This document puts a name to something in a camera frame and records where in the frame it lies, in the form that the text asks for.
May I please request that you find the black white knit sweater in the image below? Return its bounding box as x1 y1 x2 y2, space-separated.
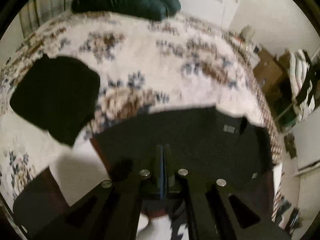
91 107 274 217

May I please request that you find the black garment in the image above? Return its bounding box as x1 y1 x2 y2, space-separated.
10 55 100 146

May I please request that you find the floral bed blanket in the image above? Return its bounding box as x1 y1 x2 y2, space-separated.
1 12 281 207

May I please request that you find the cardboard box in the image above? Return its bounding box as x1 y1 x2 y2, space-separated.
253 48 287 94

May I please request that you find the white headboard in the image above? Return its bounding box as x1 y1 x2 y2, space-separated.
179 0 240 29

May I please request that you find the white puffer jacket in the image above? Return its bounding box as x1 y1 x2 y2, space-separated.
288 50 316 122

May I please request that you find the grey curtain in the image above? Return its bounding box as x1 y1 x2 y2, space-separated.
19 0 73 38

